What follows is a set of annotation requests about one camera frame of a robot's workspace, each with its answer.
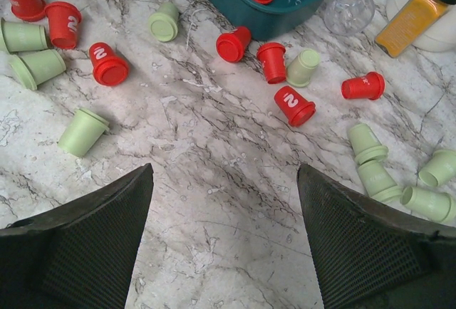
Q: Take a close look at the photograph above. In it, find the green capsule upper right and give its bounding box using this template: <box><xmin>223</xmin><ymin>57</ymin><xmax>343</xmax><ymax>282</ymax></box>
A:
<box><xmin>418</xmin><ymin>149</ymin><xmax>455</xmax><ymax>187</ymax></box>

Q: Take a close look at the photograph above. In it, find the green capsule right low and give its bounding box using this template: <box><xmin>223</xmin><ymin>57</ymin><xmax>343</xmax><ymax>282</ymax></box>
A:
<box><xmin>357</xmin><ymin>160</ymin><xmax>403</xmax><ymax>203</ymax></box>

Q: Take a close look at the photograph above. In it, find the red capsule two lower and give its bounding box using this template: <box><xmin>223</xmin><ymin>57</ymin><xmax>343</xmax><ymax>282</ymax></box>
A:
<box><xmin>89</xmin><ymin>42</ymin><xmax>130</xmax><ymax>87</ymax></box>

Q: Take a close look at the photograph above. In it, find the green capsule right cluster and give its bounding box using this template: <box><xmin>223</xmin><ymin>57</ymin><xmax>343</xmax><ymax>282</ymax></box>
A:
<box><xmin>400</xmin><ymin>187</ymin><xmax>455</xmax><ymax>224</ymax></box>

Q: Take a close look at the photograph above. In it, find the green capsule centre top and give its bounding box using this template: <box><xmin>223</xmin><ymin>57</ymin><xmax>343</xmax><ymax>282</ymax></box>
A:
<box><xmin>286</xmin><ymin>48</ymin><xmax>321</xmax><ymax>88</ymax></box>

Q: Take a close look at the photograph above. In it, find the green capsule bottom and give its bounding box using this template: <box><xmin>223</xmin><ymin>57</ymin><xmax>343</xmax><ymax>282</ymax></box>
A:
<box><xmin>58</xmin><ymin>108</ymin><xmax>109</xmax><ymax>157</ymax></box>

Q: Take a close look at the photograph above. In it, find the green capsule mid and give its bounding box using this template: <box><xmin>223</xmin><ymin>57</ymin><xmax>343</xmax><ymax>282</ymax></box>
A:
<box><xmin>8</xmin><ymin>49</ymin><xmax>66</xmax><ymax>90</ymax></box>
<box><xmin>148</xmin><ymin>2</ymin><xmax>179</xmax><ymax>42</ymax></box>

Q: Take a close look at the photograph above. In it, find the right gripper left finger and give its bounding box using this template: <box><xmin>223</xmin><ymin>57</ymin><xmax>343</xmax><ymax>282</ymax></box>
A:
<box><xmin>1</xmin><ymin>164</ymin><xmax>153</xmax><ymax>308</ymax></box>

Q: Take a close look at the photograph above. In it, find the red capsule number two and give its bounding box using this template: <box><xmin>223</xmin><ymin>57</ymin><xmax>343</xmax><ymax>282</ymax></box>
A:
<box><xmin>274</xmin><ymin>86</ymin><xmax>316</xmax><ymax>127</ymax></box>

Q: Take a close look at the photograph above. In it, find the white thermos jug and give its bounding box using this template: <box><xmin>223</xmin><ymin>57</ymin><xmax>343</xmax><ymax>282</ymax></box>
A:
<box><xmin>386</xmin><ymin>0</ymin><xmax>456</xmax><ymax>53</ymax></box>

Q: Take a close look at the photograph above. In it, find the green capsule right left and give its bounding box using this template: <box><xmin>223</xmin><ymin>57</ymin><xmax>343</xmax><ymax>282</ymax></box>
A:
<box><xmin>348</xmin><ymin>123</ymin><xmax>389</xmax><ymax>165</ymax></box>

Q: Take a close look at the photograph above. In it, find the orange spice jar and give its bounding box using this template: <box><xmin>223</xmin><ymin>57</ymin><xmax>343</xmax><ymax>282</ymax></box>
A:
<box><xmin>375</xmin><ymin>0</ymin><xmax>455</xmax><ymax>58</ymax></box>

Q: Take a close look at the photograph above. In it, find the green capsule lower mid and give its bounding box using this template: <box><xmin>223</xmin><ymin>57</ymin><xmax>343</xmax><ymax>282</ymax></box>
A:
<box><xmin>8</xmin><ymin>49</ymin><xmax>66</xmax><ymax>90</ymax></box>

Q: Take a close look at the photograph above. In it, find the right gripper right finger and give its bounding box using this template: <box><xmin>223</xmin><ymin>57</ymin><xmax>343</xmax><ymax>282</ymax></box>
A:
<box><xmin>296</xmin><ymin>164</ymin><xmax>455</xmax><ymax>308</ymax></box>

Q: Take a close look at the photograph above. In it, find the green capsule lower left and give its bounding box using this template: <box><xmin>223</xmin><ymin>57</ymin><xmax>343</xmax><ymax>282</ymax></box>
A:
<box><xmin>1</xmin><ymin>18</ymin><xmax>48</xmax><ymax>53</ymax></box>

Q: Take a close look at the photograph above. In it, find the clear glass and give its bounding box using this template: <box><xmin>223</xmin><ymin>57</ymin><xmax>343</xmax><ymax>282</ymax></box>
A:
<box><xmin>323</xmin><ymin>0</ymin><xmax>375</xmax><ymax>36</ymax></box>

